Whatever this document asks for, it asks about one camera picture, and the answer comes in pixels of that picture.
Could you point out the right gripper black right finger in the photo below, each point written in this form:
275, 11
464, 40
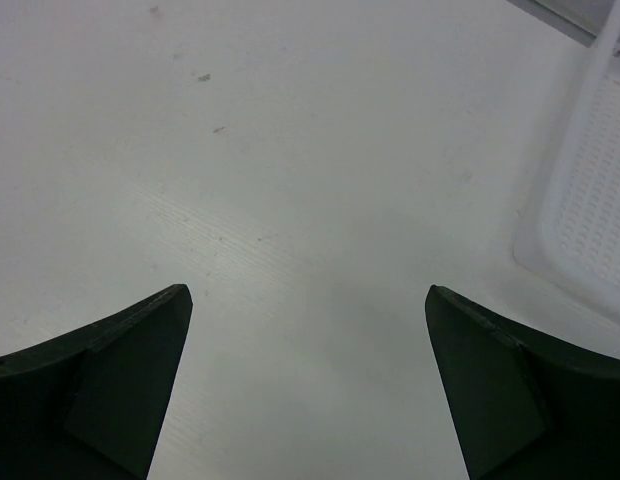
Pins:
525, 404

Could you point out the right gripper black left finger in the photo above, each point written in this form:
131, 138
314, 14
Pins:
90, 404

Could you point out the white plastic basket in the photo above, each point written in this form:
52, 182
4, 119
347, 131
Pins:
570, 232

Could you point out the aluminium back table rail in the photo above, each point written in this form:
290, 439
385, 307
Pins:
565, 15

